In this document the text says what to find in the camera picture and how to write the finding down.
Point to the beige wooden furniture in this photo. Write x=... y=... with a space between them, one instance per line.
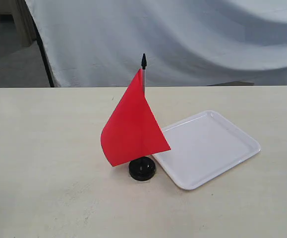
x=22 y=18

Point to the black backdrop stand pole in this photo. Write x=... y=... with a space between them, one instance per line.
x=44 y=56

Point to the white backdrop cloth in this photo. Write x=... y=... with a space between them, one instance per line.
x=100 y=43

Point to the white rectangular plastic tray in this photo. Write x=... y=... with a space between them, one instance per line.
x=204 y=146

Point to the black round flag base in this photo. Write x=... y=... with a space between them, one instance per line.
x=142 y=169

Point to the red flag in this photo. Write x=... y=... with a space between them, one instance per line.
x=132 y=131

